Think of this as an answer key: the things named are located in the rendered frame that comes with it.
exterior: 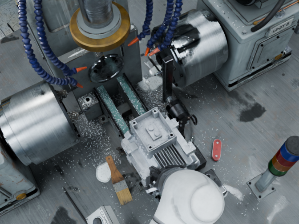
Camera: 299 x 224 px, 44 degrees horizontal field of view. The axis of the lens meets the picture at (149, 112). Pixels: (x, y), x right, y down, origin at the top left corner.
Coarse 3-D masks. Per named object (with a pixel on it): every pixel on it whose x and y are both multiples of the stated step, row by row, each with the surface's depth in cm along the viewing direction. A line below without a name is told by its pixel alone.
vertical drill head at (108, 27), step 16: (80, 0) 96; (96, 0) 95; (80, 16) 106; (96, 16) 100; (112, 16) 104; (128, 16) 109; (80, 32) 106; (96, 32) 103; (112, 32) 105; (128, 32) 108; (96, 48) 105; (112, 48) 106
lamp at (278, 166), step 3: (273, 156) 114; (273, 159) 113; (276, 159) 109; (273, 162) 112; (276, 162) 110; (273, 165) 113; (276, 165) 111; (279, 165) 109; (282, 165) 108; (276, 168) 112; (279, 168) 111; (282, 168) 110; (285, 168) 110; (288, 168) 110; (282, 171) 112; (285, 171) 112
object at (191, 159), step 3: (162, 114) 121; (165, 117) 121; (126, 132) 118; (129, 132) 118; (126, 135) 118; (129, 135) 118; (132, 135) 118; (126, 138) 119; (129, 138) 119; (189, 156) 114; (192, 156) 114; (186, 159) 114; (189, 159) 114; (192, 159) 113; (195, 159) 114; (189, 162) 114; (192, 162) 113; (156, 195) 122
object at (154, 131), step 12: (156, 108) 116; (132, 120) 114; (144, 120) 117; (132, 132) 118; (144, 132) 115; (156, 132) 113; (168, 132) 115; (144, 144) 110; (156, 144) 113; (168, 144) 113
